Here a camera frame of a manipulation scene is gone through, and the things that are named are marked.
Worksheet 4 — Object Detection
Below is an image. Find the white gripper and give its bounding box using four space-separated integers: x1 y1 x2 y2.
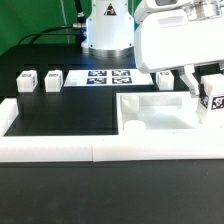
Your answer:
134 9 224 98

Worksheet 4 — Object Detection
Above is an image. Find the white square tabletop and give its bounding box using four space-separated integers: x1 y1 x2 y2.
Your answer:
116 91 224 135

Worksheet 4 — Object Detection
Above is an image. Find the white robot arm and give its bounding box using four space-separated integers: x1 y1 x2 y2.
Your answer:
82 0 224 96

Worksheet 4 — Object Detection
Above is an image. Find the white sheet with AprilTags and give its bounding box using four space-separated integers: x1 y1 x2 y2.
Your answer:
64 69 153 87

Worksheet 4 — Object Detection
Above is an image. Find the white U-shaped obstacle fence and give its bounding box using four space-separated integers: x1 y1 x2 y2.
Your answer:
0 98 224 162

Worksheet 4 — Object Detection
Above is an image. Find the black cable bundle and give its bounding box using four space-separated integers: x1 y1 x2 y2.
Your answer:
17 0 88 46

